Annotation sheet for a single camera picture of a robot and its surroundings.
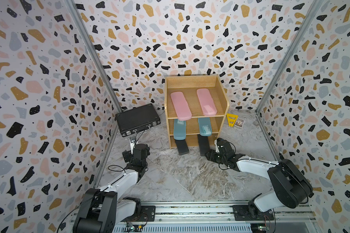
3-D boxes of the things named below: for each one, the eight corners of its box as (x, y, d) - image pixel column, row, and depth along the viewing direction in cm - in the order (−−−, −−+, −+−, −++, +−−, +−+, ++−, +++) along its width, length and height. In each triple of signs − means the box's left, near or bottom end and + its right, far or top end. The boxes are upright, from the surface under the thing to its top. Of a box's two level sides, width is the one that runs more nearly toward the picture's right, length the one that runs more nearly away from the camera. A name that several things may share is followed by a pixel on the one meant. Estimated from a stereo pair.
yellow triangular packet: (229, 126, 114) (229, 125, 113) (226, 115, 123) (226, 113, 121) (240, 126, 115) (241, 125, 113) (236, 115, 123) (237, 113, 121)
